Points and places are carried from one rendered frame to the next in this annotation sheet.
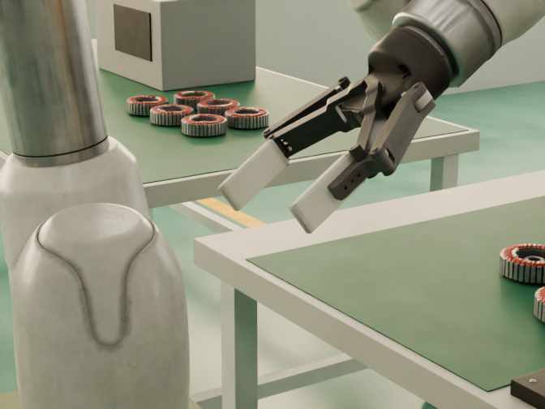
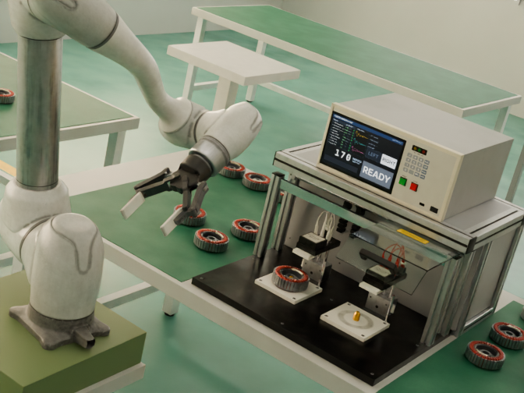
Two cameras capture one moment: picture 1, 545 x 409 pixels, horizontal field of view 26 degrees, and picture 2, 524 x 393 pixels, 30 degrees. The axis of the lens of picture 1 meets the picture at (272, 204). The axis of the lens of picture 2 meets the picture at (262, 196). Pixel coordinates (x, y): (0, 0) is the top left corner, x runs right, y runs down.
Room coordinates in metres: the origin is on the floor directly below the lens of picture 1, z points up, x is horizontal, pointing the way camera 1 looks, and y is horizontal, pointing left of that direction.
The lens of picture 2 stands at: (-1.00, 0.67, 2.06)
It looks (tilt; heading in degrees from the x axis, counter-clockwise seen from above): 21 degrees down; 335
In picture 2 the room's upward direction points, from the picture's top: 13 degrees clockwise
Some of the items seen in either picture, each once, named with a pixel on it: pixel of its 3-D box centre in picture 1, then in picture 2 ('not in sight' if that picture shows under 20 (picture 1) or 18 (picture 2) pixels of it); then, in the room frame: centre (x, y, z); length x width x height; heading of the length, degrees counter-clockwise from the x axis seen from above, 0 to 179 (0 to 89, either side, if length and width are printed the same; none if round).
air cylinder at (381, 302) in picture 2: not in sight; (381, 302); (1.22, -0.85, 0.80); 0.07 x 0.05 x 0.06; 33
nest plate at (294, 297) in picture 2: not in sight; (288, 285); (1.35, -0.60, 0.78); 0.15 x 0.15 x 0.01; 33
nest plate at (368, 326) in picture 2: not in sight; (355, 321); (1.14, -0.73, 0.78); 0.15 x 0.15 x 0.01; 33
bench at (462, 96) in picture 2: not in sight; (339, 103); (4.69, -2.44, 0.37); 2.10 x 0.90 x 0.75; 33
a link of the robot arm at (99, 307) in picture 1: (100, 323); (67, 260); (1.03, 0.16, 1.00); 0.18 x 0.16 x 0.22; 13
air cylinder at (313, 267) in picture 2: not in sight; (316, 268); (1.43, -0.72, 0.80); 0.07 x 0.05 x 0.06; 33
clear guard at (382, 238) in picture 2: not in sight; (404, 253); (1.08, -0.78, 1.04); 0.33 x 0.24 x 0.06; 123
